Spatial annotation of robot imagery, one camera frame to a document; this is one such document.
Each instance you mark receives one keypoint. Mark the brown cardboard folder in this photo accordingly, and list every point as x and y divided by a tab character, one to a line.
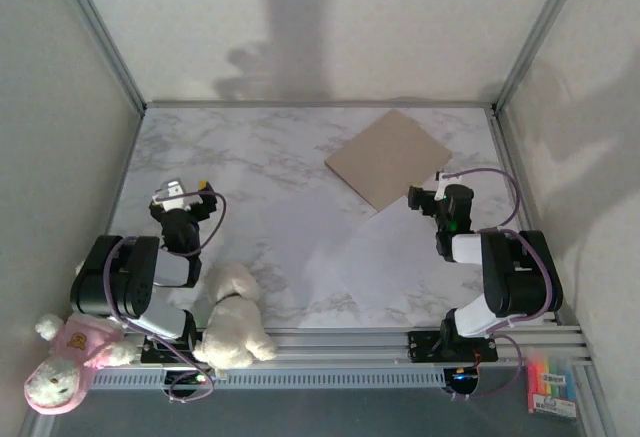
390	157

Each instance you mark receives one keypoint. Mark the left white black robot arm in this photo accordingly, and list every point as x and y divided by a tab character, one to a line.
115	282

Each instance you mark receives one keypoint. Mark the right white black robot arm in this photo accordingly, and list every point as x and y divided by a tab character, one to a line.
520	277

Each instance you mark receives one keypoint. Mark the white plush dog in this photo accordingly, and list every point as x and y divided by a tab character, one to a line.
235	327

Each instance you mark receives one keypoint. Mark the plush rabbit in pink hoodie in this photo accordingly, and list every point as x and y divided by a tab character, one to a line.
55	387

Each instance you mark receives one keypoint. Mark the pack of coloured highlighters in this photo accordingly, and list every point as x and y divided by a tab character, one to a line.
550	387

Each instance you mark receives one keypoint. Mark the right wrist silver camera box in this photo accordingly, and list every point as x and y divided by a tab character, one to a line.
441	187

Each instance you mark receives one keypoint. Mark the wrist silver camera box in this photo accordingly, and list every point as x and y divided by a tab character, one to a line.
170	192
441	187

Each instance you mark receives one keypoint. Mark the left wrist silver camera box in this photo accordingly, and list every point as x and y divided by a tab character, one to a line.
170	192

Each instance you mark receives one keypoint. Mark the left side aluminium frame rail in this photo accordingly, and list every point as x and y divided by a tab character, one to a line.
127	167

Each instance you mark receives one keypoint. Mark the aluminium frame rail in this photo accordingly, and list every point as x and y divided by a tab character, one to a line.
300	104
507	154
127	167

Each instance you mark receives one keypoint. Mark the right side aluminium frame rail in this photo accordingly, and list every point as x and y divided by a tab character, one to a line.
507	154

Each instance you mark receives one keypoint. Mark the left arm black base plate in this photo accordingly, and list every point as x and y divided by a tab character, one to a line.
155	352

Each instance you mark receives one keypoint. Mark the back aluminium frame rail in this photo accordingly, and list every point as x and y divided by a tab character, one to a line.
300	104

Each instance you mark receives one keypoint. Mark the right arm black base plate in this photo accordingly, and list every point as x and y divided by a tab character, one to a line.
425	347

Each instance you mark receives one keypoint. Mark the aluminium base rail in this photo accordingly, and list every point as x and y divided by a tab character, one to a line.
325	347

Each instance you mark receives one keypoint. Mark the left aluminium frame post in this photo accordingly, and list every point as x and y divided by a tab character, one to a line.
100	32

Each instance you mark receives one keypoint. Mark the aluminium frame post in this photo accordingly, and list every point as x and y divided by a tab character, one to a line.
539	32
100	32

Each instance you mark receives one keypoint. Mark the right aluminium frame post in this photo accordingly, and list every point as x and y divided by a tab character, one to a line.
539	32

